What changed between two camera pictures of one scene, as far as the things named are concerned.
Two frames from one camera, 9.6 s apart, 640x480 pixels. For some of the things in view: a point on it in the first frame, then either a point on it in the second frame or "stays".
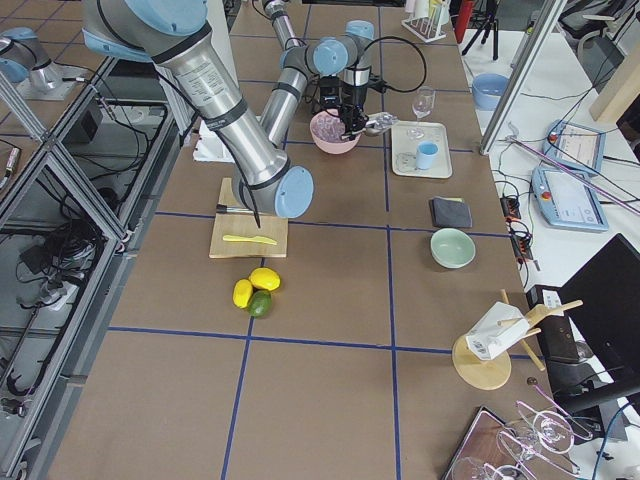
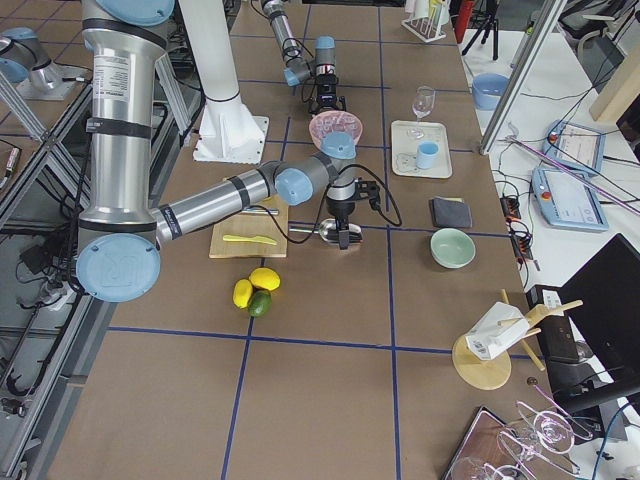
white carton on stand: (499, 328) stays
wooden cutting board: (236, 234) stays
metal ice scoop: (379, 121) -> (328, 231)
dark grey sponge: (450, 212) stays
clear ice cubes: (328, 129) stays
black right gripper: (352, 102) -> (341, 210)
